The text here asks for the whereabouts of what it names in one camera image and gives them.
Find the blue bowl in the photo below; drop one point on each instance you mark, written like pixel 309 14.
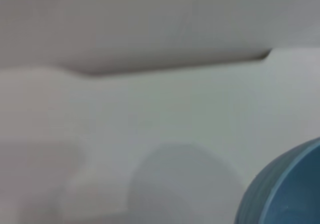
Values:
pixel 287 191

